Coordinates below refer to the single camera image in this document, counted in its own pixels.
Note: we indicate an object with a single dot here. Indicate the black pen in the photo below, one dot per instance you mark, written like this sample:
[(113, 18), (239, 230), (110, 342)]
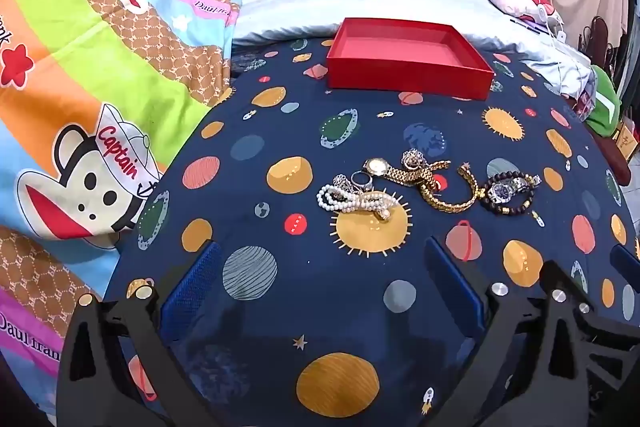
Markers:
[(524, 23)]

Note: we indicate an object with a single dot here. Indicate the gold wristwatch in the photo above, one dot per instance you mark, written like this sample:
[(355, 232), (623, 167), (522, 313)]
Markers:
[(376, 167)]

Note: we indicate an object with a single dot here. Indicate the red cardboard box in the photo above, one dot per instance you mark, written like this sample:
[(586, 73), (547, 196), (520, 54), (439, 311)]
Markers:
[(400, 79)]

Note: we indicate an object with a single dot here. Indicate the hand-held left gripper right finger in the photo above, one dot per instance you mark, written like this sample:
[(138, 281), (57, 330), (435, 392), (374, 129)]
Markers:
[(452, 292)]

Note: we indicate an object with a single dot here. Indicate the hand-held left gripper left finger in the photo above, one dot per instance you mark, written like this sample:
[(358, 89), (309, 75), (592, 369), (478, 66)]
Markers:
[(192, 282)]

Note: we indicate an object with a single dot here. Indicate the ornate silver brooch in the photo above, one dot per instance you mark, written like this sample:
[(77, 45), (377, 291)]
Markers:
[(413, 158)]

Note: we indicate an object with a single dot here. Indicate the light blue quilt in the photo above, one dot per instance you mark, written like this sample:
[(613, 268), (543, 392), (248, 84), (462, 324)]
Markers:
[(300, 7)]

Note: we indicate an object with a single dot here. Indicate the small gold earring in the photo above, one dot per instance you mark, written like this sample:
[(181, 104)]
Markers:
[(536, 218)]

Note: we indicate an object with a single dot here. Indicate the silver wristwatch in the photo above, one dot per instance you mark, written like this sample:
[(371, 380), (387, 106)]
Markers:
[(498, 192)]

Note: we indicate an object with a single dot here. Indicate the green cloth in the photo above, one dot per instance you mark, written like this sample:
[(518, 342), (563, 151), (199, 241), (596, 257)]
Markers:
[(602, 102)]

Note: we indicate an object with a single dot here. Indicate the sparkly silver earring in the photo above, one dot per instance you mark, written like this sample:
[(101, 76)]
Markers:
[(342, 181)]

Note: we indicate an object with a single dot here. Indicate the colourful monkey print blanket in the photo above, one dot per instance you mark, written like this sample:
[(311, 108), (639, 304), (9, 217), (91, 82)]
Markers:
[(100, 72)]

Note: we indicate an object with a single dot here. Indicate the navy planet print blanket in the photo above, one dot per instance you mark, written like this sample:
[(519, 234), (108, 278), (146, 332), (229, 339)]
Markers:
[(310, 127)]

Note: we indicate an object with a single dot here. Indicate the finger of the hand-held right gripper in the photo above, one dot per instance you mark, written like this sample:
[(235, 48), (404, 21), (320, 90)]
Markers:
[(627, 258)]

